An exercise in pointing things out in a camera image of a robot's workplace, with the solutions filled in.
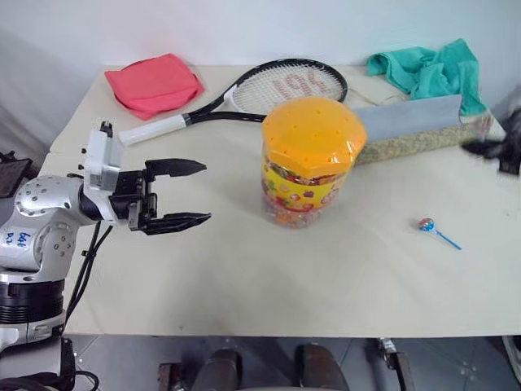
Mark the folded red cloth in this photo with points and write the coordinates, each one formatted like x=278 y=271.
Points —
x=154 y=85

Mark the grey-topped long box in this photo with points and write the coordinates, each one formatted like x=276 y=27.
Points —
x=407 y=143

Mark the black object beside table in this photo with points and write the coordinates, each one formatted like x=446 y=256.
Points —
x=12 y=175

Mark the crumpled teal towel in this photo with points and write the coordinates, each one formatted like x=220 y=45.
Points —
x=439 y=73

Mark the brown metal bracket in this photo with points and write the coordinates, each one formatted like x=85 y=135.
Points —
x=401 y=366
x=165 y=376

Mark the black and white tennis racket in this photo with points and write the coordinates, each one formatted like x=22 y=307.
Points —
x=154 y=128

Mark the grey flat panel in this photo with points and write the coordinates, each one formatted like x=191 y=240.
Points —
x=407 y=118

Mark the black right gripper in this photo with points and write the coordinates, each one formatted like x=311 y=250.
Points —
x=510 y=150

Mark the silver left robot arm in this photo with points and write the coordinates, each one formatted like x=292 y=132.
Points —
x=40 y=195

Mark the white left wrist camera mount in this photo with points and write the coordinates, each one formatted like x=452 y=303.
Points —
x=99 y=159

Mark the dark rounded shape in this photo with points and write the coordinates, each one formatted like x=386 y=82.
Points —
x=220 y=370
x=319 y=368

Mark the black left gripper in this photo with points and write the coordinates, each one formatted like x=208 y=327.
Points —
x=132 y=195

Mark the orange jar lid with holes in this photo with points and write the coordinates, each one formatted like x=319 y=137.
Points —
x=309 y=130

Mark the clear jar with fruit print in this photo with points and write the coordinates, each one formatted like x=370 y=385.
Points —
x=301 y=199

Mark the lollipop with blue stick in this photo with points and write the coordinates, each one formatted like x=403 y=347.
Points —
x=426 y=225

